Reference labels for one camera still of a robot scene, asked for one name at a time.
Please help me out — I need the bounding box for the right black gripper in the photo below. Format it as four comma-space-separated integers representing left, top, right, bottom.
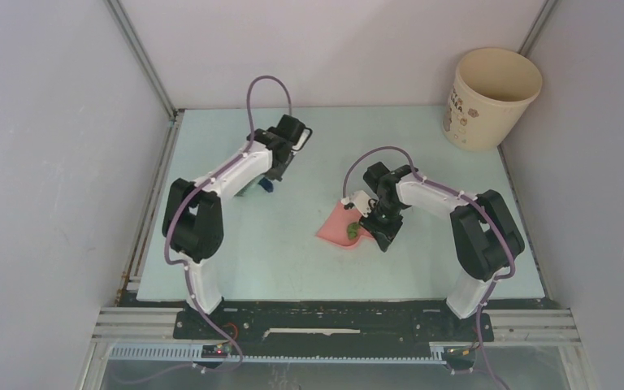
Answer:
358, 200, 404, 251

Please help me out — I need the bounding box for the pink dustpan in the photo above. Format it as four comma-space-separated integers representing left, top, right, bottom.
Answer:
315, 201, 375, 250

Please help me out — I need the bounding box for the green hand brush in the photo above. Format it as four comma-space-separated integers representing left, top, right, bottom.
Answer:
236, 181, 258, 197

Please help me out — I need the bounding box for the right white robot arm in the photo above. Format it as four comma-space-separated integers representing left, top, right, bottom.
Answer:
352, 162, 526, 340

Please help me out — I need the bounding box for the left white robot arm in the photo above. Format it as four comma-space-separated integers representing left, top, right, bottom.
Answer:
162, 115, 313, 339

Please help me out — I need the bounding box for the olive green paper scrap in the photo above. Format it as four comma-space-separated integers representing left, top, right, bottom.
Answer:
346, 222, 361, 241

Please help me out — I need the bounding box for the dark blue paper scrap left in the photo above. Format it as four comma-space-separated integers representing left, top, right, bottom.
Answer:
258, 177, 275, 193

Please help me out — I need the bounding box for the beige plastic bucket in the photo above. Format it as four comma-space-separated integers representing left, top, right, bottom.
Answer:
442, 47, 543, 151

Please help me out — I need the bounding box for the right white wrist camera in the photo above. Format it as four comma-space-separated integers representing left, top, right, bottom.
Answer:
340, 190, 377, 218

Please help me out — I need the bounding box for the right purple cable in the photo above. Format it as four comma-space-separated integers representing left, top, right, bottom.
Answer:
341, 145, 518, 390

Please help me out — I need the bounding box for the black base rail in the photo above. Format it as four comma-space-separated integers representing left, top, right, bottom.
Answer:
173, 300, 494, 357

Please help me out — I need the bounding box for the white cable duct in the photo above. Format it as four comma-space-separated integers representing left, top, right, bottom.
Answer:
107, 343, 457, 365

